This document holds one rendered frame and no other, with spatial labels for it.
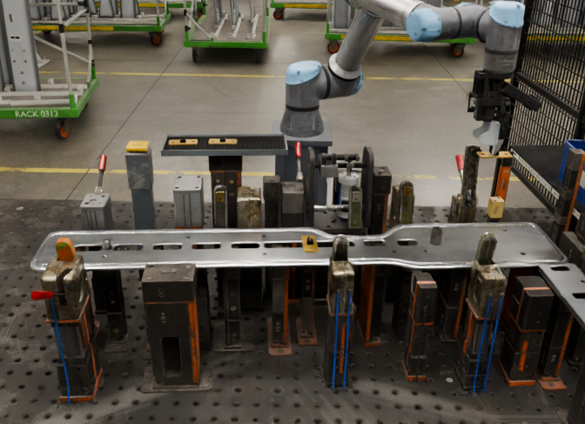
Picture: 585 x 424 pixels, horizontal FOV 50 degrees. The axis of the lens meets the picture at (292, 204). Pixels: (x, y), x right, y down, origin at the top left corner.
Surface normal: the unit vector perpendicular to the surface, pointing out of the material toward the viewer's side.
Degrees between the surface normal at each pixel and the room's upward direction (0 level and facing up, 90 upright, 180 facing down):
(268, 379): 0
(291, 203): 90
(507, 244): 0
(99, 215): 90
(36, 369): 0
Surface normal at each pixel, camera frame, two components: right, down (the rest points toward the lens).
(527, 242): 0.02, -0.90
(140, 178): 0.07, 0.44
